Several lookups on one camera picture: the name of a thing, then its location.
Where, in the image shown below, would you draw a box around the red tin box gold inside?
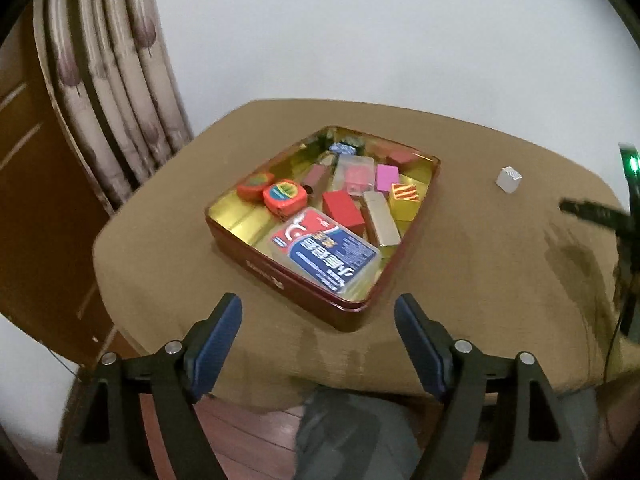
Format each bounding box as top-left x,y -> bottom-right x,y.
204,125 -> 442,333

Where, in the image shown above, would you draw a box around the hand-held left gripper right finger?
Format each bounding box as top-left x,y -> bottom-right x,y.
394,293 -> 588,480

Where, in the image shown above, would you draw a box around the patterned beige curtain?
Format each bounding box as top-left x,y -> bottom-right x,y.
32,0 -> 196,208

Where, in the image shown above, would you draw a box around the white cube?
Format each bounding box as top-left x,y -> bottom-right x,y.
496,166 -> 522,193

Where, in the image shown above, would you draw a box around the orange box colourful top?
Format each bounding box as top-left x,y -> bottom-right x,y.
236,172 -> 276,202
262,181 -> 307,222

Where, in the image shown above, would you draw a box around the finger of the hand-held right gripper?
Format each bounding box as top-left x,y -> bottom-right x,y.
559,197 -> 640,242

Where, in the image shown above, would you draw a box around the gold bar box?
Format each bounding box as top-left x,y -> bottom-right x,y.
361,191 -> 402,247

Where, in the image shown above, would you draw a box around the clear plastic box blue label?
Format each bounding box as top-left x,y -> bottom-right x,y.
270,207 -> 381,296

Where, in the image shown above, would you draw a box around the yellow box red stripes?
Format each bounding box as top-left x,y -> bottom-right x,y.
389,182 -> 424,222

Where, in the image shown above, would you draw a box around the maroon stick box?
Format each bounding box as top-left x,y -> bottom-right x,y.
300,162 -> 334,196

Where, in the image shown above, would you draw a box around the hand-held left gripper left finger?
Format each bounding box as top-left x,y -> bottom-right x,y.
57,292 -> 243,480

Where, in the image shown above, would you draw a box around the person's left leg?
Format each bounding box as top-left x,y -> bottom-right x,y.
295,389 -> 422,480

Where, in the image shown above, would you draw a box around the brown tablecloth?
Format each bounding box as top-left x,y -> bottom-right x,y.
92,99 -> 631,408

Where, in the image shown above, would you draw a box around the clear box pink contents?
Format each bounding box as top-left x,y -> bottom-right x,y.
332,155 -> 376,196

